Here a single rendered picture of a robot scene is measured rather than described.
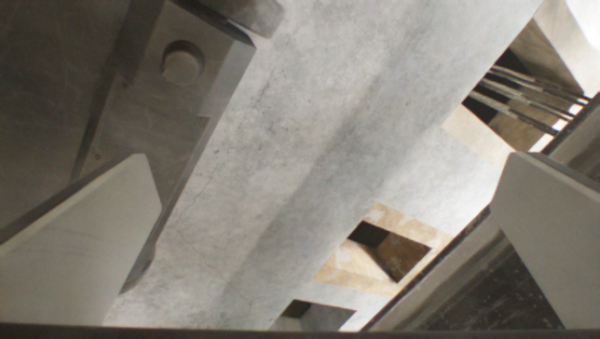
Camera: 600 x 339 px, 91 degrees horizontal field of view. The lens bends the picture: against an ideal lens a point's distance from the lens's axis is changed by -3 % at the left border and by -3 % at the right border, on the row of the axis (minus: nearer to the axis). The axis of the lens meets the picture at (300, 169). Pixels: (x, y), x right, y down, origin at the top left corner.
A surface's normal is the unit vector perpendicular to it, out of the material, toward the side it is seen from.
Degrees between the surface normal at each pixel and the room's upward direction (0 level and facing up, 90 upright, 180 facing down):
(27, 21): 0
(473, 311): 90
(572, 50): 0
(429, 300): 0
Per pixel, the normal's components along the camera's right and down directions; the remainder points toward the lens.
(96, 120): -0.40, 0.13
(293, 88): 0.25, 0.53
